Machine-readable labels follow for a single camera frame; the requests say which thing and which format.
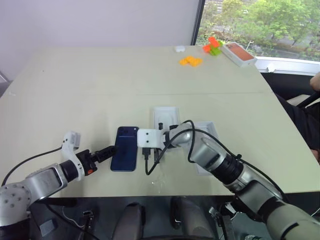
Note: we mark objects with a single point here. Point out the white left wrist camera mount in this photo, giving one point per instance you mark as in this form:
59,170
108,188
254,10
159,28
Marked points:
71,152

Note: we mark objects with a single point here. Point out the white box with orange print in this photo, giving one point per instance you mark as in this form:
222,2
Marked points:
240,53

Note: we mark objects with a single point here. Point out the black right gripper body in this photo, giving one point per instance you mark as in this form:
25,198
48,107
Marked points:
156,153

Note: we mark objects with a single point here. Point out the orange toy block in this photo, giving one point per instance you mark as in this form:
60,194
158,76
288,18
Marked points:
207,48
213,41
185,61
193,59
197,63

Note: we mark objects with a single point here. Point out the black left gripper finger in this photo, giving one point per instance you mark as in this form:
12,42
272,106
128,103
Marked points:
107,155
108,149

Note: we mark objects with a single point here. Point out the person in dark clothes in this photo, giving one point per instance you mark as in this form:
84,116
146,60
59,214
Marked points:
295,117

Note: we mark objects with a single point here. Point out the dark window frame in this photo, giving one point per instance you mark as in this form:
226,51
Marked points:
198,22

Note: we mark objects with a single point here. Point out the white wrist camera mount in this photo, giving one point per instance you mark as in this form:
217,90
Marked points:
71,152
149,137

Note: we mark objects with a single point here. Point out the white phone box lid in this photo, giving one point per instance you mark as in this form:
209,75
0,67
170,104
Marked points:
210,128

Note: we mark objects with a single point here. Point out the small grey block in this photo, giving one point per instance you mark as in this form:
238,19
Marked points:
46,225

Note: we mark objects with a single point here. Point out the white window sill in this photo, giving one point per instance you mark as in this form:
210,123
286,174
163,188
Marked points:
285,65

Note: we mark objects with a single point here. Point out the small white earbud case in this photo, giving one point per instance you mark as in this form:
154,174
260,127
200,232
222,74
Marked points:
180,48

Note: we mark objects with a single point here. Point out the white phone box base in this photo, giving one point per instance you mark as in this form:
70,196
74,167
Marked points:
166,115

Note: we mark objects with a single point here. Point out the bystander bare hand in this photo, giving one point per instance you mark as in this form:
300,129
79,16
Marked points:
316,81

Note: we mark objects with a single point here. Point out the dark rounded shape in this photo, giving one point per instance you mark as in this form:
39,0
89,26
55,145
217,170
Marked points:
132,221

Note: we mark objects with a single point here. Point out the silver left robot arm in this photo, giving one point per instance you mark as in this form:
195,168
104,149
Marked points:
42,178

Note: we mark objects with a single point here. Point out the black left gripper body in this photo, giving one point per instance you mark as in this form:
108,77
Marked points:
87,160

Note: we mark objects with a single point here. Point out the green toy block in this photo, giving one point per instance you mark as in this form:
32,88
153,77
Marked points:
216,50

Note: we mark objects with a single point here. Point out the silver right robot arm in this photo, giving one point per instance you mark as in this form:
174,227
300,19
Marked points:
225,165

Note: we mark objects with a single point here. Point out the dark blue smartphone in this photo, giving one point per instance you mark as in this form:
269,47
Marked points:
124,155

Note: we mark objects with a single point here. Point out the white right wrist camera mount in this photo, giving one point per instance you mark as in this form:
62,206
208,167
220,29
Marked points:
149,137

